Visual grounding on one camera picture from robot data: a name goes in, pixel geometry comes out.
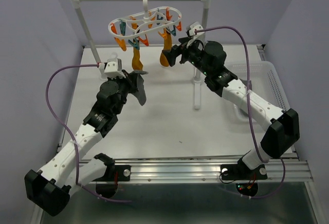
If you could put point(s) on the white clip hanger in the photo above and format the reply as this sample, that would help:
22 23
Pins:
145 22

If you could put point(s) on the aluminium mounting rail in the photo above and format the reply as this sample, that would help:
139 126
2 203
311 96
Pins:
189 191

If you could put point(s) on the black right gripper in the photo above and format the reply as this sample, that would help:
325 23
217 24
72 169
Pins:
171 54

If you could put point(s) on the teal clothes peg right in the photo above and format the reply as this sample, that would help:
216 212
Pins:
171 31

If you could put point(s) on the yellow clothes peg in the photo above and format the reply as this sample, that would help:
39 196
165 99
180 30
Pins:
163 35

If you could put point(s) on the white clothes rack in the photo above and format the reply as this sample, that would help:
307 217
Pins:
76 5

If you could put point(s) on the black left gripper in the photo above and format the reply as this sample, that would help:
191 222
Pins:
131 77

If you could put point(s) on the orange clothes peg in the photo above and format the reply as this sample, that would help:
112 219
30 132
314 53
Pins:
121 43
144 40

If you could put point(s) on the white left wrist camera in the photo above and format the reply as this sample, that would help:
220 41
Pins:
111 69

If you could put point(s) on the white plastic basket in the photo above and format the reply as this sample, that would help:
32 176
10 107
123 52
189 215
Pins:
264 81

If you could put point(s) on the teal clothes peg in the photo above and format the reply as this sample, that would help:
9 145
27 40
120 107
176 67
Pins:
171 31
134 43

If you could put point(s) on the orange clothes peg right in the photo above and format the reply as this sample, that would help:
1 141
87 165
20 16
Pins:
144 40

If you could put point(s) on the grey sock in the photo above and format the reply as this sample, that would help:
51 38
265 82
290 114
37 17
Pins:
139 94

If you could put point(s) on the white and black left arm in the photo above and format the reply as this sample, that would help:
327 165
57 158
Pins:
53 185

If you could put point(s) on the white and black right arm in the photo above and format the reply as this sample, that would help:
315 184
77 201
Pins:
281 126

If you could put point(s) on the orange brown sock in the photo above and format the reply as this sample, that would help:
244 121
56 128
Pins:
136 62

